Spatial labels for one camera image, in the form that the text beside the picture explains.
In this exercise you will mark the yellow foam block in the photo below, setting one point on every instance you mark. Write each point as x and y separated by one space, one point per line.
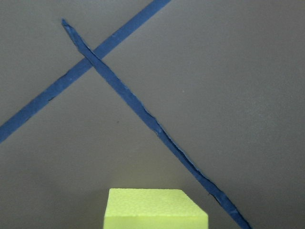
131 208

